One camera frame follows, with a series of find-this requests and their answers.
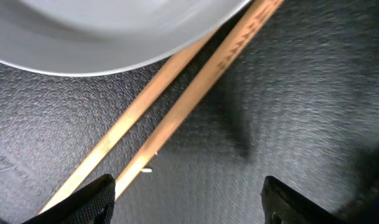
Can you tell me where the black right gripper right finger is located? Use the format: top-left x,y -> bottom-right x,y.
261,175 -> 345,224

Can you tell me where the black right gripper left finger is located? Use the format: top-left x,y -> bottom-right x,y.
24,174 -> 115,224

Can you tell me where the wooden chopstick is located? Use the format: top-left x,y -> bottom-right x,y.
40,31 -> 216,213
115,0 -> 283,198

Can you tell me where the pale green plate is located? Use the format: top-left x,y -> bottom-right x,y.
0,0 -> 248,77

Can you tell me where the round black tray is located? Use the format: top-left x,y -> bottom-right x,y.
0,0 -> 379,223

